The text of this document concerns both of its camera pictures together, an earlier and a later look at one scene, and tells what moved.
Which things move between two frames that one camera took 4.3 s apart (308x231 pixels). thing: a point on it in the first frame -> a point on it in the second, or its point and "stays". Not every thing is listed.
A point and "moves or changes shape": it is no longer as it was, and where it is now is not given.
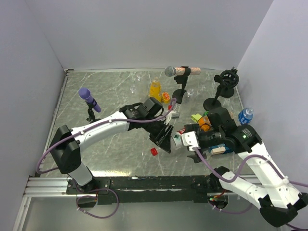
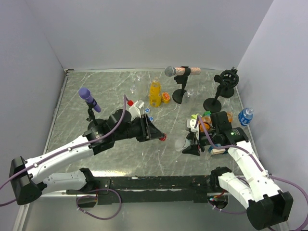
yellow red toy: x=165 y=97 stays
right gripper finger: x=197 y=158 -> x=193 y=149
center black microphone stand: x=177 y=95 stays
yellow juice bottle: x=155 y=89 stays
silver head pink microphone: x=170 y=71 stays
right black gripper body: x=209 y=138 stays
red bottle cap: x=154 y=151 moves or changes shape
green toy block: x=195 y=117 stays
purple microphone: x=84 y=93 stays
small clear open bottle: x=190 y=92 stays
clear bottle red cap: x=176 y=138 moves or changes shape
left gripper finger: x=166 y=144 -> x=152 y=131
